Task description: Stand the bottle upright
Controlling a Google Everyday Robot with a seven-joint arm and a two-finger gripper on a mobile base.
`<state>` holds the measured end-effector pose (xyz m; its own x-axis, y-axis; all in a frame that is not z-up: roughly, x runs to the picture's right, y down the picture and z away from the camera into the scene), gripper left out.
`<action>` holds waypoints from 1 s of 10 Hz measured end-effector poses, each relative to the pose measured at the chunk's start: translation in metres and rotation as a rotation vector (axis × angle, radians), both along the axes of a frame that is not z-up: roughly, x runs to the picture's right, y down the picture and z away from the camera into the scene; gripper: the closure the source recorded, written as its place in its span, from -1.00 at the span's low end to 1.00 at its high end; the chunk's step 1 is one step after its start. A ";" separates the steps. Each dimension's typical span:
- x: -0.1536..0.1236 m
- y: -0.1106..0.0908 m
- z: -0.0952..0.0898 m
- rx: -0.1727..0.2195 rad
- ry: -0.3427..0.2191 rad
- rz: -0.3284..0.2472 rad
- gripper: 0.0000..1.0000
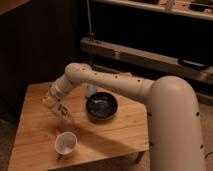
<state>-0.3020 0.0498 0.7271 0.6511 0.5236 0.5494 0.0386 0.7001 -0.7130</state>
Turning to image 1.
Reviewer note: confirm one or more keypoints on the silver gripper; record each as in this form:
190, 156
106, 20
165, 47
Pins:
57, 108

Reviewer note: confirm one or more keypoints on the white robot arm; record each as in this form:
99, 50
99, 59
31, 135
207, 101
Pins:
174, 126

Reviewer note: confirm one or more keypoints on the white cup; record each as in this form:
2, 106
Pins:
65, 143

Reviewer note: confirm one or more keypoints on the black bowl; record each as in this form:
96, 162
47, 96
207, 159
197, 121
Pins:
101, 106

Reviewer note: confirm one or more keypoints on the metal pole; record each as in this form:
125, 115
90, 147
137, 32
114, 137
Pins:
91, 34

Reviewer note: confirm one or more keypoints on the small wooden table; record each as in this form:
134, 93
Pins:
33, 148

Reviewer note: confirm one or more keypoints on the cluttered shelf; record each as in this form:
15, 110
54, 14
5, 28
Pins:
168, 7

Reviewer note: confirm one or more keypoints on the grey metal bench rail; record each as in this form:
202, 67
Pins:
145, 59

